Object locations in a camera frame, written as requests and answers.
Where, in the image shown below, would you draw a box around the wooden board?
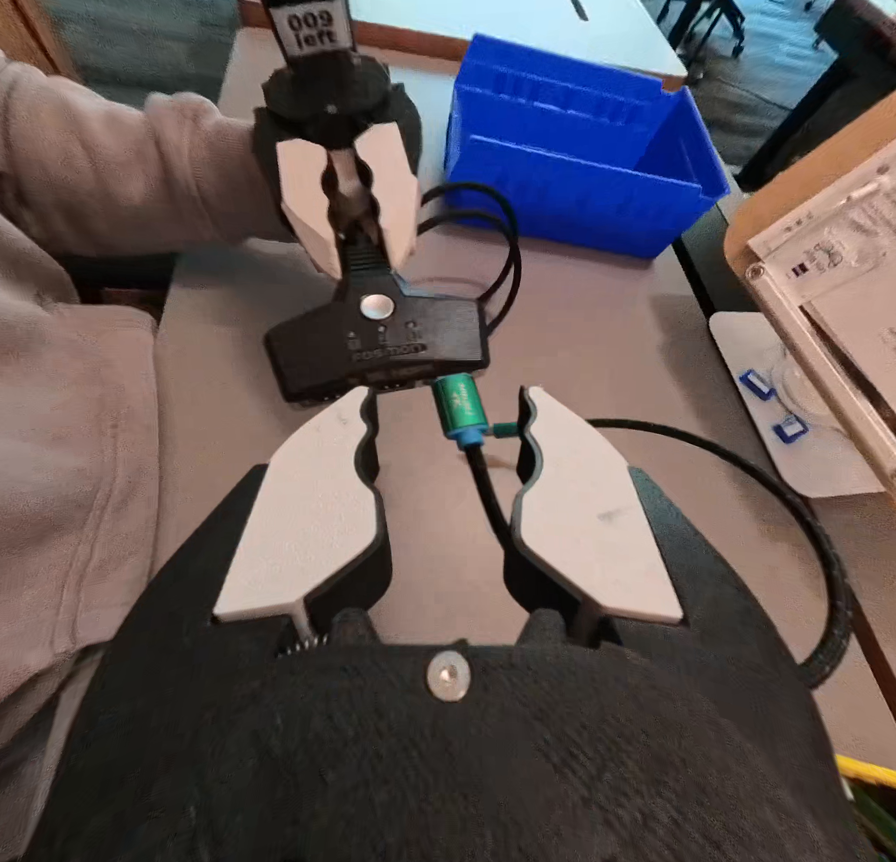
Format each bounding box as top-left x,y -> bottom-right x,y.
723,96 -> 896,499

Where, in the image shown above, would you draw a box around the white laminated sheet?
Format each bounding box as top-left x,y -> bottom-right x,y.
708,311 -> 886,499

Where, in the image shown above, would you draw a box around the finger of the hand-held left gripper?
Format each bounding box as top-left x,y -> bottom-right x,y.
353,122 -> 422,274
275,138 -> 345,282

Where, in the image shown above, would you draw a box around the blue plastic bin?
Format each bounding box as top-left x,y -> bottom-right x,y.
443,33 -> 731,260

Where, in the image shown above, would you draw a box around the framed instruction sheet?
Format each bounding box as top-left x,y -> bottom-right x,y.
745,159 -> 896,485

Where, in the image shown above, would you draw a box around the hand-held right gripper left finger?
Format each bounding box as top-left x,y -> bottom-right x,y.
212,386 -> 393,642

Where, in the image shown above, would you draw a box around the black hub cable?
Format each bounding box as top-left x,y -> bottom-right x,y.
329,150 -> 524,337

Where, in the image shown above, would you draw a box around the green plug usb cable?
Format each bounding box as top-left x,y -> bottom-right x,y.
430,375 -> 856,691

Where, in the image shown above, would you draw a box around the clear round disc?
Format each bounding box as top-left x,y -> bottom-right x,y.
770,358 -> 841,422

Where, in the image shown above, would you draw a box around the person's grey hoodie torso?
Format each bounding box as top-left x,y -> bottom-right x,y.
0,215 -> 165,744

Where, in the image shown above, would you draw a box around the black office chair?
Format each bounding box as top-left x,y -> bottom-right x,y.
658,0 -> 750,58

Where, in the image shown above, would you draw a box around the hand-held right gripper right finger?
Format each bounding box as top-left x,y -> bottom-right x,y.
510,385 -> 685,642

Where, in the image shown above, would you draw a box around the white table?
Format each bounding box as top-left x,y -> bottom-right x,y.
238,0 -> 690,90

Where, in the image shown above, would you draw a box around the person's left forearm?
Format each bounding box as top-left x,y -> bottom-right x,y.
0,50 -> 295,257

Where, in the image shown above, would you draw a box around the black usb hub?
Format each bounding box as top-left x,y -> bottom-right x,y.
265,236 -> 491,404

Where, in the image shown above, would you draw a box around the yellow plastic bin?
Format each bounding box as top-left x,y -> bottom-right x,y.
836,753 -> 896,793

